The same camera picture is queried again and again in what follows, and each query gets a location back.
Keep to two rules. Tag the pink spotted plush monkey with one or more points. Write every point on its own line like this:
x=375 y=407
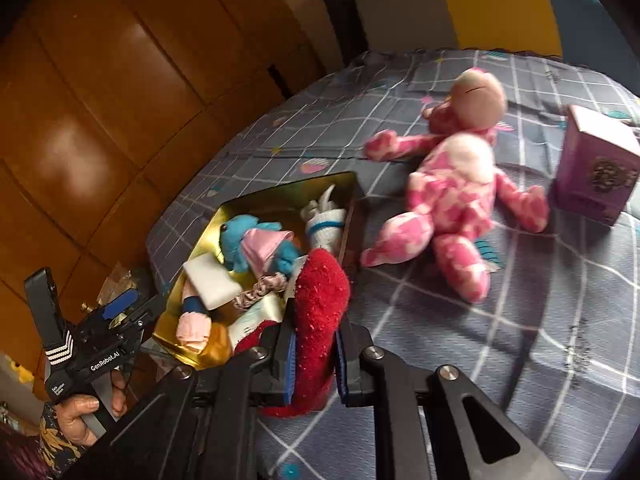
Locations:
x=450 y=185

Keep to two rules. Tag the blue plush toy pink scarf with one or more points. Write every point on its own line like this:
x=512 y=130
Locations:
x=235 y=240

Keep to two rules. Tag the blue yellow grey headboard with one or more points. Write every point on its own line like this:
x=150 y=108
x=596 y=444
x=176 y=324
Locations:
x=490 y=10

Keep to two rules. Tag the pink sock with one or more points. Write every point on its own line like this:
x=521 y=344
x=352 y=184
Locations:
x=195 y=332

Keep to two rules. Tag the brown wooden wardrobe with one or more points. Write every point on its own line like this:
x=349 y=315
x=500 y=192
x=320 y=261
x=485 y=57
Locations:
x=125 y=85

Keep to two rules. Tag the purple cardboard box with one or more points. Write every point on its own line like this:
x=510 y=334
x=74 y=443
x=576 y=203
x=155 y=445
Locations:
x=590 y=160

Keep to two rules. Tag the red fuzzy sock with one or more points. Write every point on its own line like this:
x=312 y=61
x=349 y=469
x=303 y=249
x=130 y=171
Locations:
x=320 y=300

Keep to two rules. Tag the brown satin scrunchie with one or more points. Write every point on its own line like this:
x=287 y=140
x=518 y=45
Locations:
x=260 y=287

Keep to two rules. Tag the gold metal tin box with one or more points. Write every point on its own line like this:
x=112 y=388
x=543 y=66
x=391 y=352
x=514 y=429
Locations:
x=235 y=210

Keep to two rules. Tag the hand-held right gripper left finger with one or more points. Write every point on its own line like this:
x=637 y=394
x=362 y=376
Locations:
x=289 y=385

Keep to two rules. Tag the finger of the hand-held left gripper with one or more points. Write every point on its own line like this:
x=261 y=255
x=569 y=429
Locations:
x=135 y=340
x=120 y=305

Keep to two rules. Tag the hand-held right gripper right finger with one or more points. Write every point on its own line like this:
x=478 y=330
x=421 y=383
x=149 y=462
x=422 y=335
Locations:
x=341 y=375

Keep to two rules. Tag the person's left hand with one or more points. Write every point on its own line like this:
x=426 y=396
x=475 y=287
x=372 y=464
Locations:
x=75 y=410

